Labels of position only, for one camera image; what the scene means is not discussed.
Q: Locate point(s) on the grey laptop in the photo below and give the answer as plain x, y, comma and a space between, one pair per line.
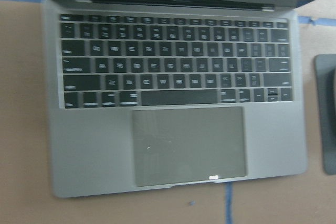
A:
151, 94

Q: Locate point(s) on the black mouse pad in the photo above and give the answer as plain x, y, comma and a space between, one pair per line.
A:
325, 80

